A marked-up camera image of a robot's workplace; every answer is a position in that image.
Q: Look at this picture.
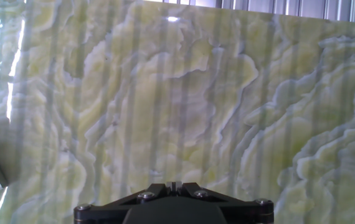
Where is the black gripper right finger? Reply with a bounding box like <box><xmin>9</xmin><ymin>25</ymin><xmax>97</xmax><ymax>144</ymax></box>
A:
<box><xmin>174</xmin><ymin>182</ymin><xmax>275</xmax><ymax>224</ymax></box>

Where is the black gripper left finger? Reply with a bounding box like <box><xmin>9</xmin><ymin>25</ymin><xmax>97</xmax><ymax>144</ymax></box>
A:
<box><xmin>73</xmin><ymin>182</ymin><xmax>174</xmax><ymax>224</ymax></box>

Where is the green marble pattern mat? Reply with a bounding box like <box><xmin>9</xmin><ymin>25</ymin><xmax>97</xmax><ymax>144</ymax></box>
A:
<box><xmin>0</xmin><ymin>0</ymin><xmax>355</xmax><ymax>224</ymax></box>

